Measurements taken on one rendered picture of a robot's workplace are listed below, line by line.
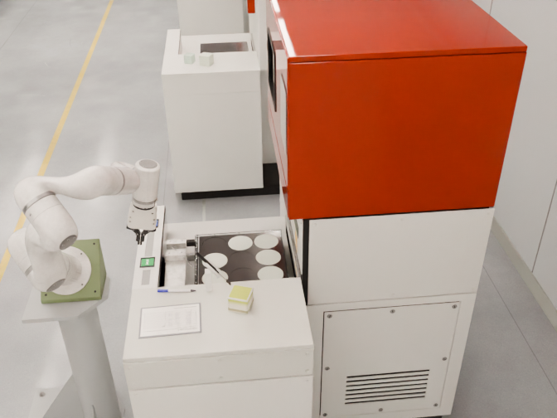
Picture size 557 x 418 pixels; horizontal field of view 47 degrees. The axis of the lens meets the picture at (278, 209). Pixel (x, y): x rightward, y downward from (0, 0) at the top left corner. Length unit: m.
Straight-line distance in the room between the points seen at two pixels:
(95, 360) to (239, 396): 0.81
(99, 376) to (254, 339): 0.99
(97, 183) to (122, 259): 2.30
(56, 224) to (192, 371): 0.69
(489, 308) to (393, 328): 1.28
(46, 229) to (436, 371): 1.77
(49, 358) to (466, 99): 2.50
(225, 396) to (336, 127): 0.98
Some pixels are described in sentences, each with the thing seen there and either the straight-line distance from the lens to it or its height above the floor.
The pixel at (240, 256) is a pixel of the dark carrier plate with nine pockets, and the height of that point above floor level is 0.90.
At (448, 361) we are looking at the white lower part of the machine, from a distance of 2.90.
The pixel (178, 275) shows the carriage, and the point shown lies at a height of 0.88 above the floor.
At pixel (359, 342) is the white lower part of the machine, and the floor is 0.60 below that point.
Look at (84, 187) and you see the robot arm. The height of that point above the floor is 1.55.
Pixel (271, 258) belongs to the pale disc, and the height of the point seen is 0.90.
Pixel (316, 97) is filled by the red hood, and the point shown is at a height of 1.68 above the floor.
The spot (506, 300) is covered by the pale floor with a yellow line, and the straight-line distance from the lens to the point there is 3.94.
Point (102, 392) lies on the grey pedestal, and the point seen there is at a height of 0.28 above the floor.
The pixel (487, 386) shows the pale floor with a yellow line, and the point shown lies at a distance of 3.45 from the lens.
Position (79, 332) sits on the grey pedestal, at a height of 0.65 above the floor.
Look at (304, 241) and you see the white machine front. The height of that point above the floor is 1.13.
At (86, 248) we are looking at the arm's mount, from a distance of 2.64.
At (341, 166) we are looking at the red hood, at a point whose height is 1.43.
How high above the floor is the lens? 2.51
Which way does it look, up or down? 34 degrees down
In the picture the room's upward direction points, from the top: 1 degrees counter-clockwise
